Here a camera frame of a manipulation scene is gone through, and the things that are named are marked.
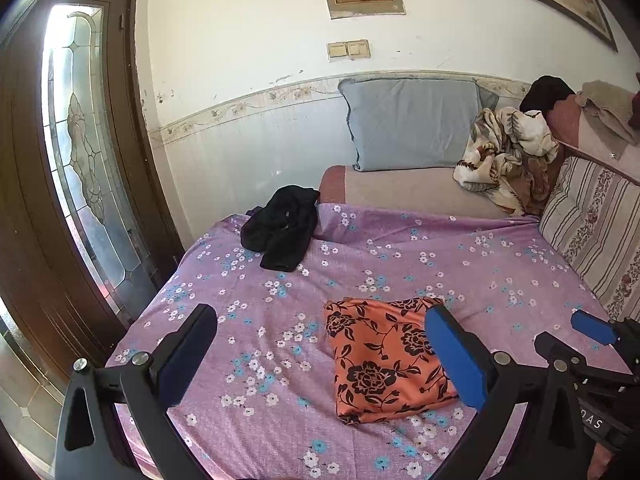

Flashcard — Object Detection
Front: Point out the grey-blue pillow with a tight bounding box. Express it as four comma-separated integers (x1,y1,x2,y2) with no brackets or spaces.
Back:
338,77,500,172

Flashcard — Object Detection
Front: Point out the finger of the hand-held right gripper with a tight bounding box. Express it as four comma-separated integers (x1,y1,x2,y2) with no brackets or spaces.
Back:
534,332,640,397
571,310,640,356

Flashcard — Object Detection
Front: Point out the pink beige mattress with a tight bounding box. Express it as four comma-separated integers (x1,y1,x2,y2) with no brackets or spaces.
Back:
318,164,541,220

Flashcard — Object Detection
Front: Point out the orange black floral blouse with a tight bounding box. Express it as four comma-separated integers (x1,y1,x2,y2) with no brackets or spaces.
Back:
323,297,460,425

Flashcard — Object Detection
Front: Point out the beige cloth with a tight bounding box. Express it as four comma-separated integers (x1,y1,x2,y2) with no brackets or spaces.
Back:
575,80,640,147

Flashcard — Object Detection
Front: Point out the black garment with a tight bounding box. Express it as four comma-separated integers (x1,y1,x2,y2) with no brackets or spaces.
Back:
240,185,321,272

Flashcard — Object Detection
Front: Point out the pink sofa backrest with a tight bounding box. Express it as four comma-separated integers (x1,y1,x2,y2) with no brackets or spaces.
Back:
545,95,640,186

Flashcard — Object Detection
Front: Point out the purple floral bedsheet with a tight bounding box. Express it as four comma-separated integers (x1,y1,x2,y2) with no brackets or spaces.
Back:
107,202,633,480

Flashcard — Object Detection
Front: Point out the beige floral crumpled blanket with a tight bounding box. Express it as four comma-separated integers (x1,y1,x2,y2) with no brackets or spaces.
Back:
453,106,561,217

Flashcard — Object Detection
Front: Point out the striped floral cushion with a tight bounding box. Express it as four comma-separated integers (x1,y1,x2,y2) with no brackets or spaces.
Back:
539,156,640,322

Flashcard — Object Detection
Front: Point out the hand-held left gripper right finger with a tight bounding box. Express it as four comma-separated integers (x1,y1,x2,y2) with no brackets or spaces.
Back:
425,305,588,480

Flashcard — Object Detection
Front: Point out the black cloth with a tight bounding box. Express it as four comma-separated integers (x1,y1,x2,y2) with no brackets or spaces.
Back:
519,75,576,113

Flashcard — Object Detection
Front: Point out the wooden door with stained glass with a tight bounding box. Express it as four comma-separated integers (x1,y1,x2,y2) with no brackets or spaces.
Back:
0,0,187,480

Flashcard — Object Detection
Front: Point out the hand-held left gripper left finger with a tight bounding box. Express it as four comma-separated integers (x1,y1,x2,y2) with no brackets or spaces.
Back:
54,303,218,480

